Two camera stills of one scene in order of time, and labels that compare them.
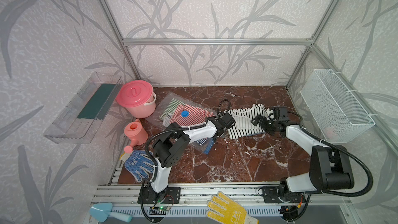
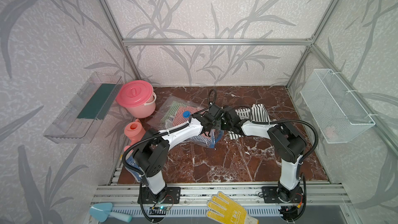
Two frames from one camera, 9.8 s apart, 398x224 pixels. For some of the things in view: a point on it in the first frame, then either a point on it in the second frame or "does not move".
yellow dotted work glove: (223, 210) does not move
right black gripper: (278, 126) -> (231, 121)
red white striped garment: (186, 114) does not move
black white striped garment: (243, 117) does not move
